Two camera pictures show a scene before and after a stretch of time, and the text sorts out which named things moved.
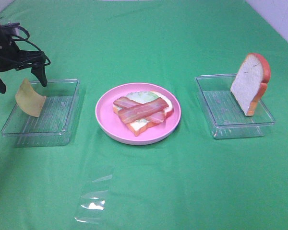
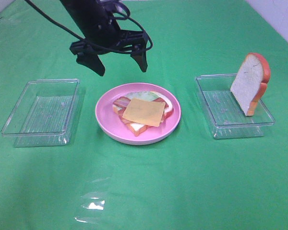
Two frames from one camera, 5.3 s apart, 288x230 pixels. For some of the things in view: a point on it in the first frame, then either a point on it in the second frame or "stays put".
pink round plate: x=111 y=121 stays put
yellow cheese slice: x=28 y=100 -> x=148 y=112
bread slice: x=250 y=84 stays put
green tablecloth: x=189 y=180 stays put
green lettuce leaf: x=142 y=97 stays put
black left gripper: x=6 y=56 -> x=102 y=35
